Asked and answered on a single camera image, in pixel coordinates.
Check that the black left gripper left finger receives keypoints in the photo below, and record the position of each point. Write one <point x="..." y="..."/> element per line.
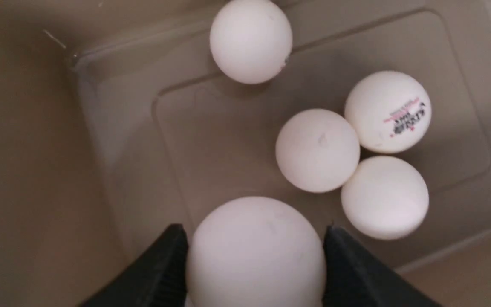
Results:
<point x="155" y="279"/>

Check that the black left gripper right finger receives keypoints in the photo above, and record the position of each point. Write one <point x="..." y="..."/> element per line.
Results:
<point x="356" y="278"/>

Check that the white ball front logo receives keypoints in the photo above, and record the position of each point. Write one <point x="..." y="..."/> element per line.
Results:
<point x="386" y="198"/>

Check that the plain white ball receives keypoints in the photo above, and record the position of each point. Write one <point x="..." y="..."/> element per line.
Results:
<point x="317" y="151"/>

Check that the white ball with logo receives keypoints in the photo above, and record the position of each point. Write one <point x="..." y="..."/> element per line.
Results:
<point x="389" y="110"/>

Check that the white ball bin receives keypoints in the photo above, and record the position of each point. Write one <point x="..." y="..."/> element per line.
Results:
<point x="251" y="40"/>

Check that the olive plastic storage bin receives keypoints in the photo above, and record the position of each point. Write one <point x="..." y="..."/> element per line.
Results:
<point x="115" y="123"/>

